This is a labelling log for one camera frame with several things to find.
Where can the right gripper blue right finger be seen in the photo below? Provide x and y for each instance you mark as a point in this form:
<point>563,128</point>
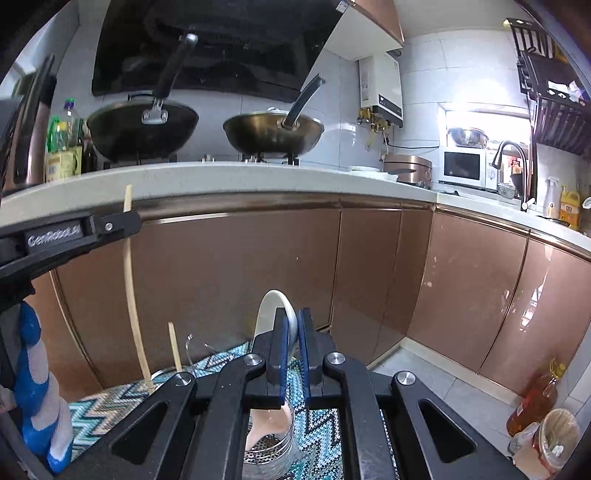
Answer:
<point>311,359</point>

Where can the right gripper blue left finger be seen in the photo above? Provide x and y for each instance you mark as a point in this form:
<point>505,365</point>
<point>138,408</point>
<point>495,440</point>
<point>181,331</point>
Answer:
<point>276,361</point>

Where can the white ceramic soup spoon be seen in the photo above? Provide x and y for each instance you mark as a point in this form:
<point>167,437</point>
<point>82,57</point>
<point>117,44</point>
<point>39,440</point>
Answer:
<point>273,300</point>

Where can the long bamboo chopstick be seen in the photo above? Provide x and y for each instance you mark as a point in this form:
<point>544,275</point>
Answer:
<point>133,316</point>

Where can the blue white gloved hand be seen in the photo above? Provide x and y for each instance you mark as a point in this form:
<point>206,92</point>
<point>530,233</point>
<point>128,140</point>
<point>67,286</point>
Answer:
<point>46,421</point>

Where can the zigzag patterned table mat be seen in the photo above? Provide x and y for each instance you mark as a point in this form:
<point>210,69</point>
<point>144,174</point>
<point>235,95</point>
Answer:
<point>127,433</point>

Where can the bamboo chopstick in holder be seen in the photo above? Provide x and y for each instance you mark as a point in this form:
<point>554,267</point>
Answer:
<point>174,347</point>

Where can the dark sauce bottle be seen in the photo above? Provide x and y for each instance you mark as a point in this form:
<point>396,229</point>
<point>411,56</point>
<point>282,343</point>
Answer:
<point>89,162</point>

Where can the green capped plastic bottle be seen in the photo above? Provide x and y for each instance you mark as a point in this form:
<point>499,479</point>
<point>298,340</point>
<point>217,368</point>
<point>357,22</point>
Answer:
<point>64,144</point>

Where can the copper electric kettle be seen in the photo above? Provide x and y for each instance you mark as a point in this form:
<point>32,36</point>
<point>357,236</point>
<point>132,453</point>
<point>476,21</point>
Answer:
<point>24,126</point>

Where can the black wok with lid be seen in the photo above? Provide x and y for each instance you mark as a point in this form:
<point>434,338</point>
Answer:
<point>145,126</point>

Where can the gas stove top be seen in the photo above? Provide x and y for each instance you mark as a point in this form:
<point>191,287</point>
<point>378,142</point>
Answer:
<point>177,159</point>

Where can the white plate on counter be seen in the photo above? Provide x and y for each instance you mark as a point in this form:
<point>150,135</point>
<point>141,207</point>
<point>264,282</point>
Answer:
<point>364,170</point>

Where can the copper rice cooker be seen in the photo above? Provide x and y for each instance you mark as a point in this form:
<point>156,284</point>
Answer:
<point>410,169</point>

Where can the cooking oil bottle on floor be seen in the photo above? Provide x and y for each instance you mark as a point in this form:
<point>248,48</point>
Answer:
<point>539,400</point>

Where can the white microwave oven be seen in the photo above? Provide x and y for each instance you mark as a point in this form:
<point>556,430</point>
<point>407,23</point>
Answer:
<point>468,167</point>

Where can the steel bowl on microwave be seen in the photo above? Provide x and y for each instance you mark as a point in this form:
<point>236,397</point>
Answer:
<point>469,137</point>

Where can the white spray bottle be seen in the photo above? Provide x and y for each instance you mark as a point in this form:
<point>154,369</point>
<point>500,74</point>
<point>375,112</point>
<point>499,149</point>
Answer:
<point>552,198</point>

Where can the white gas water heater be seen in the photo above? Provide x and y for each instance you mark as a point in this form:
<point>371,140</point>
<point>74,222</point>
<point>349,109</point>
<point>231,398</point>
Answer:
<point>381,88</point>

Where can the black range hood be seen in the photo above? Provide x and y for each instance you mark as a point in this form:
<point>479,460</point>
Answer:
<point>257,48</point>

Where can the yellow oil bottle on counter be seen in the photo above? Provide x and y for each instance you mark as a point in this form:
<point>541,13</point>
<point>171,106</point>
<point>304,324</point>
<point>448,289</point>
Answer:
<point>570,208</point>

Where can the metal wire utensil holder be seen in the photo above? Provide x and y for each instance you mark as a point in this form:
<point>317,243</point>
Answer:
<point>268,454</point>

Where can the bronze wok with handle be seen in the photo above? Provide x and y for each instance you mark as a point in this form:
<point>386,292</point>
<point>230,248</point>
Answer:
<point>277,134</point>

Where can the black wall dish rack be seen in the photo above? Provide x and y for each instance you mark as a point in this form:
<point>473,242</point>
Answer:
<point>558,104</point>

